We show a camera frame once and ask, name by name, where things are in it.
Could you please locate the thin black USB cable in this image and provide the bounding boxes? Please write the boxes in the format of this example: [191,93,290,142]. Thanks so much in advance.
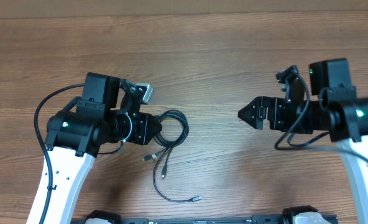
[152,146,203,203]

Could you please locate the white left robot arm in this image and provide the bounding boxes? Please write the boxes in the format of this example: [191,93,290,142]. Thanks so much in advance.
[27,72,162,223]

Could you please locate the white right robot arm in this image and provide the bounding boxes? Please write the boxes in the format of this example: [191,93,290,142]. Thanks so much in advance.
[238,58,368,223]

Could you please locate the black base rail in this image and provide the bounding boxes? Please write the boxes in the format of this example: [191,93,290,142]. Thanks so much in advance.
[78,205,339,224]

